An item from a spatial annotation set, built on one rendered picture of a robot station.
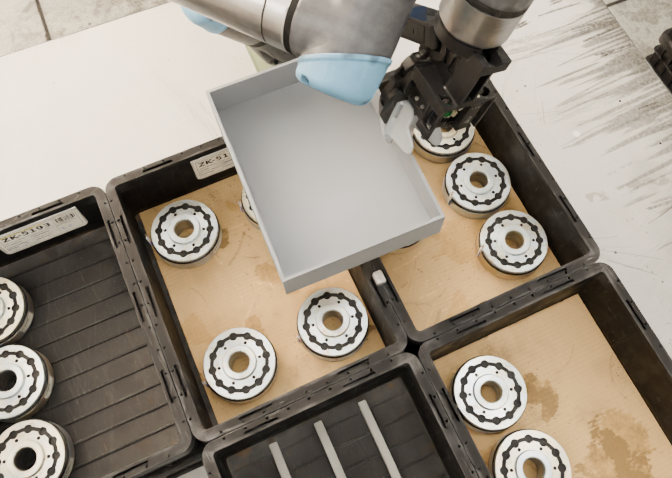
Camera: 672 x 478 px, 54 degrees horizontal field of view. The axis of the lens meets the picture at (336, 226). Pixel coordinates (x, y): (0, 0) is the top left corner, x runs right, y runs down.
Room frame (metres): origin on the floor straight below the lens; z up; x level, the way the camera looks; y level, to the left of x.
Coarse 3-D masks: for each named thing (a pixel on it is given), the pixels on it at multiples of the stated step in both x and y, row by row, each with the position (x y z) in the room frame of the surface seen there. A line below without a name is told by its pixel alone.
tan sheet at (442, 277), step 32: (416, 160) 0.51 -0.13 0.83; (512, 192) 0.46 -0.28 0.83; (448, 224) 0.40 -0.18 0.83; (480, 224) 0.40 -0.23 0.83; (384, 256) 0.35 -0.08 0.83; (416, 256) 0.35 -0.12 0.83; (448, 256) 0.35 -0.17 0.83; (416, 288) 0.30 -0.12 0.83; (448, 288) 0.30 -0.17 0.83; (480, 288) 0.30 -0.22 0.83; (512, 288) 0.30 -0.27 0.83; (416, 320) 0.25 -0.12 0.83
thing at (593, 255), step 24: (504, 120) 0.53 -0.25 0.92; (528, 144) 0.49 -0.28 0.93; (552, 192) 0.41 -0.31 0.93; (576, 216) 0.38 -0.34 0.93; (576, 264) 0.30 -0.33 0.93; (384, 288) 0.26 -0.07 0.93; (528, 288) 0.27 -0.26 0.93; (480, 312) 0.23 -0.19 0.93; (408, 336) 0.20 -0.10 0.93; (432, 336) 0.20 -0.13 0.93
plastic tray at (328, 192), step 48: (240, 96) 0.48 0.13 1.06; (288, 96) 0.49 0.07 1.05; (240, 144) 0.42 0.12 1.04; (288, 144) 0.42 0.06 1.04; (336, 144) 0.42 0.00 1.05; (384, 144) 0.42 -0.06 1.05; (288, 192) 0.35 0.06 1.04; (336, 192) 0.35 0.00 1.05; (384, 192) 0.35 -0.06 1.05; (432, 192) 0.33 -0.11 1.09; (288, 240) 0.29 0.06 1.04; (336, 240) 0.29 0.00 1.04; (384, 240) 0.27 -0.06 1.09; (288, 288) 0.22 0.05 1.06
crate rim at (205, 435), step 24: (216, 144) 0.48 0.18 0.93; (144, 168) 0.44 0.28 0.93; (120, 216) 0.36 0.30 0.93; (360, 264) 0.30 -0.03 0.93; (144, 288) 0.26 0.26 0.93; (384, 312) 0.23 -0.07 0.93; (168, 336) 0.19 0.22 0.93; (168, 360) 0.16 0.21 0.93; (360, 360) 0.17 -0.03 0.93; (384, 360) 0.17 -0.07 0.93; (312, 384) 0.13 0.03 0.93; (192, 408) 0.10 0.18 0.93; (264, 408) 0.11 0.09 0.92; (192, 432) 0.07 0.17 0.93; (216, 432) 0.07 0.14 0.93
